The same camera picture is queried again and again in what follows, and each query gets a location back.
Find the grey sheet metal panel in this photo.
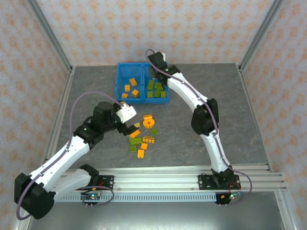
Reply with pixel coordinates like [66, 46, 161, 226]
[26, 201, 287, 230]

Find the aluminium side rail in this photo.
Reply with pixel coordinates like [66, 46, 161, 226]
[12, 66, 76, 230]
[236, 64, 297, 230]

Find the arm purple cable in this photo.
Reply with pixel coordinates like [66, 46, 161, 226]
[145, 49, 252, 207]
[16, 92, 125, 220]

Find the orange round lego gear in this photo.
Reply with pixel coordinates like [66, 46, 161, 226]
[142, 119, 156, 130]

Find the white slotted cable duct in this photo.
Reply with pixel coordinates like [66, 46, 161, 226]
[56, 193, 218, 203]

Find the aluminium frame post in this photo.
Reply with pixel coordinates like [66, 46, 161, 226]
[238, 0, 286, 71]
[26, 0, 74, 72]

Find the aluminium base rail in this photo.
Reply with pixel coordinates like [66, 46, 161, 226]
[56, 163, 288, 196]

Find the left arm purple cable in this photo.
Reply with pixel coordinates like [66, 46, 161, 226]
[16, 92, 125, 220]

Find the small circuit board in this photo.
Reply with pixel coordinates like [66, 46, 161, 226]
[81, 190, 103, 208]
[214, 190, 242, 207]

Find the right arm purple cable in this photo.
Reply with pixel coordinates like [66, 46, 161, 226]
[145, 49, 252, 207]

